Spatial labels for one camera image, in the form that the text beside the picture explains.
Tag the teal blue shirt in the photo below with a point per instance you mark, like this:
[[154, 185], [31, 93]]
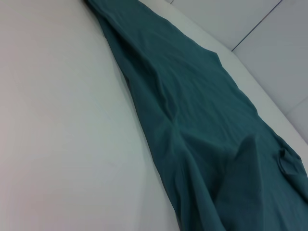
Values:
[[192, 120]]

